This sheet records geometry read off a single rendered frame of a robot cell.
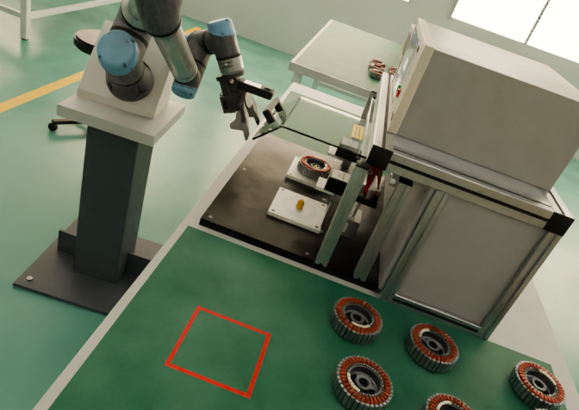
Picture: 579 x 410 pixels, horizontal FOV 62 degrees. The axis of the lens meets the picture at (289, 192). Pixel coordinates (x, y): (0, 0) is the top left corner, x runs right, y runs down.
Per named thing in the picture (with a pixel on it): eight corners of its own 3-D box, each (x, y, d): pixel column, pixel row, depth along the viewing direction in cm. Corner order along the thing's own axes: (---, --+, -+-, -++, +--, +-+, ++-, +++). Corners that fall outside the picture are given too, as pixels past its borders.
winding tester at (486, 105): (387, 132, 110) (425, 44, 100) (390, 84, 148) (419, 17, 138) (550, 192, 109) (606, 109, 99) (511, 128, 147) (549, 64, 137)
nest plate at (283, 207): (266, 214, 131) (268, 210, 130) (278, 189, 144) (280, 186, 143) (319, 233, 130) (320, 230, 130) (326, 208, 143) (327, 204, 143)
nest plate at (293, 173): (285, 177, 152) (286, 173, 151) (294, 158, 165) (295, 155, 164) (330, 194, 151) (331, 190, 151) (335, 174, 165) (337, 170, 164)
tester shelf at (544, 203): (364, 163, 103) (373, 144, 101) (377, 83, 162) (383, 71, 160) (563, 237, 102) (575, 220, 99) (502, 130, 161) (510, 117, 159)
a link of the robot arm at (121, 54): (98, 77, 151) (87, 59, 138) (115, 40, 154) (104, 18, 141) (136, 90, 152) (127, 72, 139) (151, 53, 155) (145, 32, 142)
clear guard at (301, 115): (251, 139, 111) (258, 116, 108) (275, 108, 132) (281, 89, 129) (385, 189, 110) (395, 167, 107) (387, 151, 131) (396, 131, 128)
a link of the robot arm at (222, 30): (217, 19, 147) (237, 15, 142) (227, 55, 152) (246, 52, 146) (198, 24, 142) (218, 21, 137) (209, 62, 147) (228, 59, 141)
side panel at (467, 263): (378, 299, 118) (437, 189, 102) (379, 291, 121) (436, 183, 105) (487, 340, 117) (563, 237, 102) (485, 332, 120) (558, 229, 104)
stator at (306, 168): (293, 173, 153) (296, 163, 151) (300, 159, 163) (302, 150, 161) (326, 185, 153) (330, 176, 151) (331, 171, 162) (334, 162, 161)
